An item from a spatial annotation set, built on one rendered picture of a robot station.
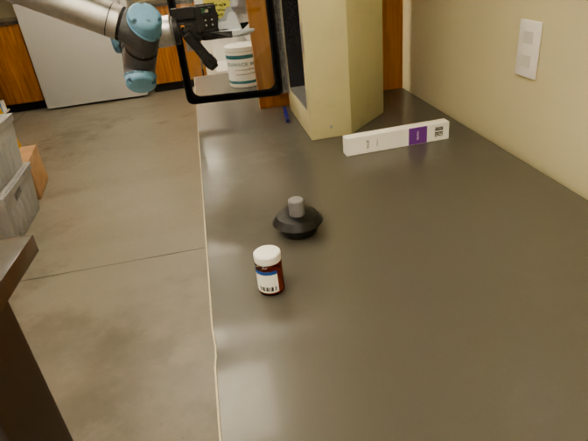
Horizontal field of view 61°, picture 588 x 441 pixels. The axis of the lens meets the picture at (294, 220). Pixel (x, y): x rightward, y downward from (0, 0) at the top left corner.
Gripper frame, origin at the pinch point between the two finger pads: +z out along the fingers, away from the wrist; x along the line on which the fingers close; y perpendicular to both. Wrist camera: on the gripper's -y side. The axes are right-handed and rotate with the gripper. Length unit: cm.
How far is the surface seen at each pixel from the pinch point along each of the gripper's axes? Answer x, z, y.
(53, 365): 29, -96, -122
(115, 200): 185, -89, -122
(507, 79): -34, 54, -14
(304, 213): -61, -1, -24
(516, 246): -78, 30, -28
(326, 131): -14.9, 14.8, -26.0
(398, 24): 22, 49, -8
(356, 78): -12.1, 24.3, -13.8
